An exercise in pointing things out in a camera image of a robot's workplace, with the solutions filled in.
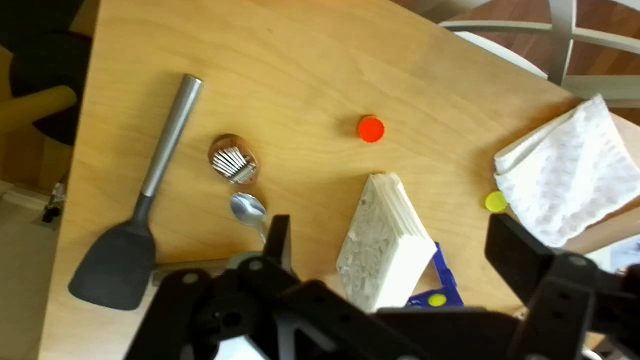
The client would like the stack of white napkins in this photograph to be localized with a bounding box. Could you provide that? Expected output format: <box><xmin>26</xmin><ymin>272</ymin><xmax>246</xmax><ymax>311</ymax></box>
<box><xmin>336</xmin><ymin>172</ymin><xmax>438</xmax><ymax>314</ymax></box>

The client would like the white folded paper towel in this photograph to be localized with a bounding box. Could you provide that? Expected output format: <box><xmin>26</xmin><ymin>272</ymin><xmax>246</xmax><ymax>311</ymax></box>
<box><xmin>493</xmin><ymin>94</ymin><xmax>640</xmax><ymax>249</ymax></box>

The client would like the orange bottle cap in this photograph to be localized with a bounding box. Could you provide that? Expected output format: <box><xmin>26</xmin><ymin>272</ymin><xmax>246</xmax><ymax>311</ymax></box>
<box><xmin>357</xmin><ymin>115</ymin><xmax>386</xmax><ymax>144</ymax></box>

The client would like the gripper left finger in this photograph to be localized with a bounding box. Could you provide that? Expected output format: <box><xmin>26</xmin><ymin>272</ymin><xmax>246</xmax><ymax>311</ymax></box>
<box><xmin>125</xmin><ymin>215</ymin><xmax>417</xmax><ymax>360</ymax></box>

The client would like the blue holder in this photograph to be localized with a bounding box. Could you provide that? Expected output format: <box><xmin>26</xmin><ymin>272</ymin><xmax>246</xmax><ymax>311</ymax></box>
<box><xmin>406</xmin><ymin>242</ymin><xmax>465</xmax><ymax>309</ymax></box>

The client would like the small wooden thumb piano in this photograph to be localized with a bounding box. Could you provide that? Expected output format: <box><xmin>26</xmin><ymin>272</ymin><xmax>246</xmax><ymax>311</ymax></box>
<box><xmin>208</xmin><ymin>134</ymin><xmax>260</xmax><ymax>186</ymax></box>

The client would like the silver spoon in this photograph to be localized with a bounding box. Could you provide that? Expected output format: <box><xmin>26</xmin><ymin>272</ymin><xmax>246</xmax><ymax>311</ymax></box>
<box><xmin>229</xmin><ymin>192</ymin><xmax>269</xmax><ymax>244</ymax></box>

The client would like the white chair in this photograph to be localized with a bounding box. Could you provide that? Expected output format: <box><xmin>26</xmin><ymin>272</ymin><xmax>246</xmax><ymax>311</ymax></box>
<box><xmin>439</xmin><ymin>0</ymin><xmax>640</xmax><ymax>109</ymax></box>

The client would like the black spatula with silver handle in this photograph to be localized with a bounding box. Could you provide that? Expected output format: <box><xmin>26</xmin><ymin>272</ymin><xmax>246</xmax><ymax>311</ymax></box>
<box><xmin>68</xmin><ymin>74</ymin><xmax>205</xmax><ymax>312</ymax></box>

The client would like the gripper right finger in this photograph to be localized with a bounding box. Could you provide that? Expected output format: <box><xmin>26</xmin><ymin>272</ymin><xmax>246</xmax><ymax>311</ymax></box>
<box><xmin>484</xmin><ymin>214</ymin><xmax>640</xmax><ymax>360</ymax></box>

